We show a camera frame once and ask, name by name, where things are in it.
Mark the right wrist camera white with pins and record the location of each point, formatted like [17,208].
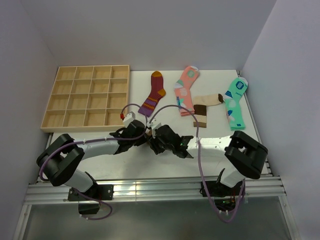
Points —
[153,124]

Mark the tan brown ribbed sock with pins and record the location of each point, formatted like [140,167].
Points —
[149,133]

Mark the aluminium rail frame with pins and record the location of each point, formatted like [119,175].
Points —
[157,189]

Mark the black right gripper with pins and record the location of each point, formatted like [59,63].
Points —
[153,142]

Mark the wooden compartment tray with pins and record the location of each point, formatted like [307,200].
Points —
[87,99]

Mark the cream brown striped sock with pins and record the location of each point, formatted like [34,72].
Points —
[200,104]

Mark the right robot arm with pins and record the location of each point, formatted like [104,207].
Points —
[246,155]

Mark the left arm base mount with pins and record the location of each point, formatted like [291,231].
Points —
[93,200]

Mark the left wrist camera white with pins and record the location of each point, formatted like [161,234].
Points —
[128,118]

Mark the maroon purple striped sock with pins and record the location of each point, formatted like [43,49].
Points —
[156,94]

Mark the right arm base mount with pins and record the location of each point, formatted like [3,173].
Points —
[216,189]

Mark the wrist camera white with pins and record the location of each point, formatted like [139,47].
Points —
[153,124]
[128,118]

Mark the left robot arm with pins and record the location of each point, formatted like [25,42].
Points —
[59,162]

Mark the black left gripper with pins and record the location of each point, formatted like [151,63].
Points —
[142,140]

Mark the pink patterned sock pair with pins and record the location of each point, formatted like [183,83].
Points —
[182,90]

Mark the mint green patterned sock pair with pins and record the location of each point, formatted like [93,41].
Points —
[232,98]

